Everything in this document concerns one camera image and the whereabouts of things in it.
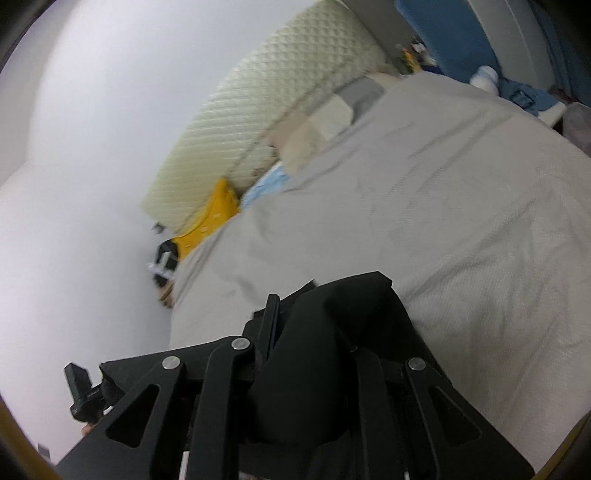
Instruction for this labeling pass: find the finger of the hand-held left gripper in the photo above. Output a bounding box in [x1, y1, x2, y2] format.
[64, 363, 90, 403]

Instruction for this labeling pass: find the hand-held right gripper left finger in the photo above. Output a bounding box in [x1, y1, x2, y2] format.
[55, 294, 281, 480]

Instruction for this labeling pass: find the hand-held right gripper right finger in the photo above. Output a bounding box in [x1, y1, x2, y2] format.
[348, 344, 536, 480]

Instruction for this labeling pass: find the black puffer jacket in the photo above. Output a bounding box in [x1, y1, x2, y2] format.
[99, 271, 445, 480]

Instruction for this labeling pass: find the wooden nightstand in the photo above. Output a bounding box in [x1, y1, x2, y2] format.
[157, 282, 179, 308]

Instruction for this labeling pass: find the black bag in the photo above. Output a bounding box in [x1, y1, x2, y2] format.
[154, 239, 182, 288]

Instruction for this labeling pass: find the yellow pillow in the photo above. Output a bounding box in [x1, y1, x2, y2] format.
[172, 178, 241, 262]

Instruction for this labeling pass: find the bed with grey sheet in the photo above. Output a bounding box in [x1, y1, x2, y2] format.
[167, 71, 591, 472]

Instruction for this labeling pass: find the light blue printed cloth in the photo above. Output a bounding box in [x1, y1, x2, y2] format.
[240, 165, 293, 211]

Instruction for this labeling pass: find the beige pillow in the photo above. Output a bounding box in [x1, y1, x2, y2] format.
[269, 124, 325, 174]

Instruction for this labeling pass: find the cream pillow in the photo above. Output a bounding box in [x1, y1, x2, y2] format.
[305, 98, 355, 140]

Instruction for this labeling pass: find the cream quilted headboard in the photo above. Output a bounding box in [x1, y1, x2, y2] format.
[141, 0, 389, 232]

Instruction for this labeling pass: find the grey pillow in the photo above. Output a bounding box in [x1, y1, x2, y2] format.
[332, 75, 387, 121]

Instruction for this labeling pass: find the blue cloth with buckle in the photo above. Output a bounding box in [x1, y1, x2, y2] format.
[500, 78, 563, 117]

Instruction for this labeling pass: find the white round object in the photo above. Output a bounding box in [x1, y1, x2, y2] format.
[470, 65, 500, 92]

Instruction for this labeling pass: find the translucent plastic bin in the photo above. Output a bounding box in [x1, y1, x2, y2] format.
[560, 102, 591, 156]

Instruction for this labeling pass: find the group of cosmetic bottles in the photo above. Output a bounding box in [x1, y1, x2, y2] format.
[396, 41, 435, 75]

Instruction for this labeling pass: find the blue padded board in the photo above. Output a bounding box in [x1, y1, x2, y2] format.
[394, 0, 502, 80]

